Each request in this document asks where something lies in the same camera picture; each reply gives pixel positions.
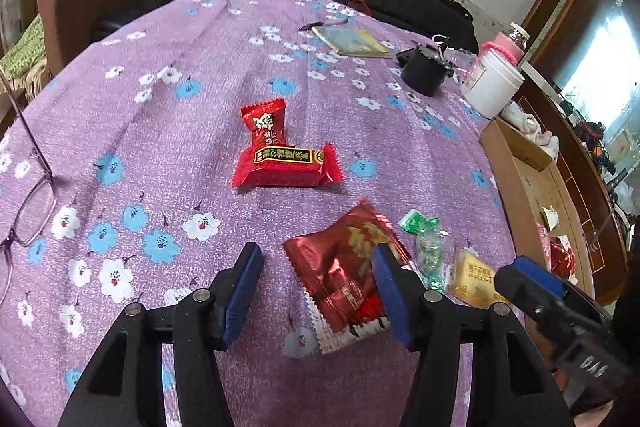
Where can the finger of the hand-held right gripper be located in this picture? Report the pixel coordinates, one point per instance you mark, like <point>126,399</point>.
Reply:
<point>540,274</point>
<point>525,294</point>

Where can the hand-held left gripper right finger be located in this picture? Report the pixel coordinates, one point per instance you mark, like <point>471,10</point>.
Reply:
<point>392,297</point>

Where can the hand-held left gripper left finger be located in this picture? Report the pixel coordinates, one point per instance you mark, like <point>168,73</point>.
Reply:
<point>242,297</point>

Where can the yellow cracker packet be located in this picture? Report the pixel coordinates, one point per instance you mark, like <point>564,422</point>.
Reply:
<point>472,279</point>

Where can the green candy packet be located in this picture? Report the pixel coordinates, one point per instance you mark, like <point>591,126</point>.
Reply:
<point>427,247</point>

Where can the dark red foil packet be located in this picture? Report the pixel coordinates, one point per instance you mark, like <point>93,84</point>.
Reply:
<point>335,267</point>

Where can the shallow cardboard box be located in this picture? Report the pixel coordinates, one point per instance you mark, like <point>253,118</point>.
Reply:
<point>525,177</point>

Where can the long red candy packet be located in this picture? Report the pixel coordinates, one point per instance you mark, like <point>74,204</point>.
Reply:
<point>285,167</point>

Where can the small red candy packet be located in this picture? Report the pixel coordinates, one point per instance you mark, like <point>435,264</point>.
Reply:
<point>265,124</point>

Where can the shiny red candy packet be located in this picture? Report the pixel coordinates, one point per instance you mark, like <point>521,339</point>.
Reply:
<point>562,259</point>

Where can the pink and white packet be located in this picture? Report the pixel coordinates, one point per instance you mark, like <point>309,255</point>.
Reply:
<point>543,242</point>

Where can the row of small shelf things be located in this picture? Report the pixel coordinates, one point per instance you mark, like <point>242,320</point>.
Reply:
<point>600,147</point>

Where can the white and pink cloth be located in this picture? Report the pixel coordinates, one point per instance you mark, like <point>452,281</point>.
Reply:
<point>530,127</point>

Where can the white plastic jar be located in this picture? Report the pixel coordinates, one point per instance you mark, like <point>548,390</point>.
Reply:
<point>492,82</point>

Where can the clear plastic bag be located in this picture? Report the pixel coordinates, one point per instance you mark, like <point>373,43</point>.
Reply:
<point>462,64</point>

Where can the eyeglasses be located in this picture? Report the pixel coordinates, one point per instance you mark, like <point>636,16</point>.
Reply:
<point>50,179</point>

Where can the black cylinder container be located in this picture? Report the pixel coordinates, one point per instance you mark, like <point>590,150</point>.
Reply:
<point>422,72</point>

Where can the bottle with pink sleeve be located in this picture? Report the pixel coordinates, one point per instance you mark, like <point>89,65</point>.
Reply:
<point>502,47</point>

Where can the wood framed glass pane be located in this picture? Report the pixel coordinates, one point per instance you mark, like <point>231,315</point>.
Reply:
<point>610,32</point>

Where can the small notebook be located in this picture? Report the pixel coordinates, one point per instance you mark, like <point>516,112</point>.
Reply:
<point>352,41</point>

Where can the black pen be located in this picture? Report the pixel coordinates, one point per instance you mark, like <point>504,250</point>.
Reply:
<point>322,25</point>

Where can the red bag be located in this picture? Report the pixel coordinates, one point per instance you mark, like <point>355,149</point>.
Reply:
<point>360,4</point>

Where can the green knitted cloth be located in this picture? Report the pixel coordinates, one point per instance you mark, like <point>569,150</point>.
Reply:
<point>22,52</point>

